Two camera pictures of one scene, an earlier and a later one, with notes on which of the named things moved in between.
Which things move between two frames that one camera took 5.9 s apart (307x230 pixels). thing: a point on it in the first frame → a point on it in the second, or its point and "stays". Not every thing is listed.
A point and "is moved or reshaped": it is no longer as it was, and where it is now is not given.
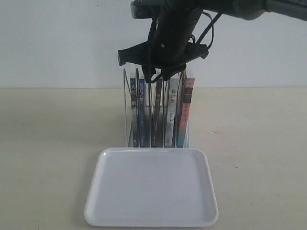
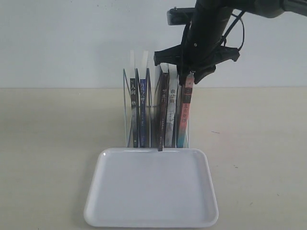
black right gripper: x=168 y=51 → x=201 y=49
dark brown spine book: x=157 y=109 is moved or reshaped
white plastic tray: x=152 y=187 stays
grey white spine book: x=173 y=89 stays
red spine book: x=188 y=86 stays
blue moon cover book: x=142 y=113 stays
